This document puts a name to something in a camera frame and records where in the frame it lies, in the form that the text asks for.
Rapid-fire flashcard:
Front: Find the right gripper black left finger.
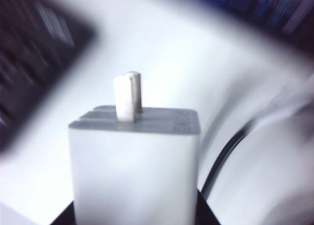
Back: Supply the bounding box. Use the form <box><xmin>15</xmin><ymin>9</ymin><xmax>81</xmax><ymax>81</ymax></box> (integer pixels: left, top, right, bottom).
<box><xmin>50</xmin><ymin>200</ymin><xmax>78</xmax><ymax>225</ymax></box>

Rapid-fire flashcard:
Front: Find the thick black power cable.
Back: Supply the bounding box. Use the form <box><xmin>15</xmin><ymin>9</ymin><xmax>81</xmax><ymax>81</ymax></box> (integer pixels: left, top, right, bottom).
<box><xmin>202</xmin><ymin>125</ymin><xmax>250</xmax><ymax>201</ymax></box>

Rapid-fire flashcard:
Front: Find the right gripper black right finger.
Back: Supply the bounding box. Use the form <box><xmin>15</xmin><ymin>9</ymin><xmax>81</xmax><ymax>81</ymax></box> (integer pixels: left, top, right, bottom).
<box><xmin>195</xmin><ymin>188</ymin><xmax>222</xmax><ymax>225</ymax></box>

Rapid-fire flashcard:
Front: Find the black keyboard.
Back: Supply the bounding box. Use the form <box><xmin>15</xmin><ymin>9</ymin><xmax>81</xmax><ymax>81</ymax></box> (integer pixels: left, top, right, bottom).
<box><xmin>0</xmin><ymin>0</ymin><xmax>99</xmax><ymax>153</ymax></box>

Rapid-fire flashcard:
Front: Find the white charger brick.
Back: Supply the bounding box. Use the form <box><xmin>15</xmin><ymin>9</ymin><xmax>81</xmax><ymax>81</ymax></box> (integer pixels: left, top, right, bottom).
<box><xmin>68</xmin><ymin>71</ymin><xmax>202</xmax><ymax>225</ymax></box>

